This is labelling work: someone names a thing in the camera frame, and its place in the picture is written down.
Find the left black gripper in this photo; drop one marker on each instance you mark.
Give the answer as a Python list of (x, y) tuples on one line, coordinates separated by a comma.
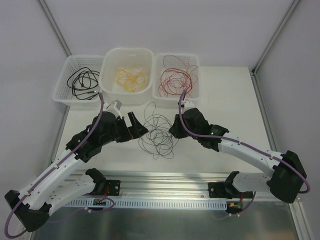
[(124, 130)]

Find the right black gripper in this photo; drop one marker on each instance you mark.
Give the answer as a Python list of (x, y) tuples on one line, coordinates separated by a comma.
[(182, 127)]

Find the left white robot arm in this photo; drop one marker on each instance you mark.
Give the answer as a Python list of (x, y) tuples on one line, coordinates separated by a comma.
[(34, 204)]

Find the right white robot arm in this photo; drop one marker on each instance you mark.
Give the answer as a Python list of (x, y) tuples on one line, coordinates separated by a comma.
[(281, 174)]

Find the right white perforated basket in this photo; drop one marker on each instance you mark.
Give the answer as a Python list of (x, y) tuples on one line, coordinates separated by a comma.
[(174, 73)]

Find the white perforated basket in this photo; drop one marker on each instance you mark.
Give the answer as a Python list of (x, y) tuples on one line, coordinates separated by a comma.
[(174, 73), (77, 84)]

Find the middle white plastic tub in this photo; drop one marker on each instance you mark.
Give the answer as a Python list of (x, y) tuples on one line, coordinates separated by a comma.
[(127, 75)]

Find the left white perforated basket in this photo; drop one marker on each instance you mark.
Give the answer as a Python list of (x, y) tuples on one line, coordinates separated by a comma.
[(77, 84)]

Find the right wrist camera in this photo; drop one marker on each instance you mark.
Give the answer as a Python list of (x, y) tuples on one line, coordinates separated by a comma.
[(186, 104)]

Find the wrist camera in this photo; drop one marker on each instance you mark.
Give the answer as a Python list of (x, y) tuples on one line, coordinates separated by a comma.
[(114, 108), (186, 104)]

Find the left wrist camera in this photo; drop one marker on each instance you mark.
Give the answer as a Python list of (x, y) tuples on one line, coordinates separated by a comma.
[(114, 108)]

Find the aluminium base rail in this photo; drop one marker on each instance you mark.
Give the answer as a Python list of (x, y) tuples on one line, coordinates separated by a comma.
[(164, 185)]

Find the white slotted cable duct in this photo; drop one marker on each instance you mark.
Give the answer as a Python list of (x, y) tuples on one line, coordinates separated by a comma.
[(130, 203)]

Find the left aluminium frame post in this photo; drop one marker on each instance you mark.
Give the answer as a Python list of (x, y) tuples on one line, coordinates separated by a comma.
[(54, 26)]

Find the aluminium frame post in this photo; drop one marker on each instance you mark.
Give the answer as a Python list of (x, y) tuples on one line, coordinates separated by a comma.
[(54, 26), (276, 34)]

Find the right aluminium frame post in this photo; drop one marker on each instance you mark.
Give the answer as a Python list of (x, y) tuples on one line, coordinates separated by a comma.
[(276, 34)]

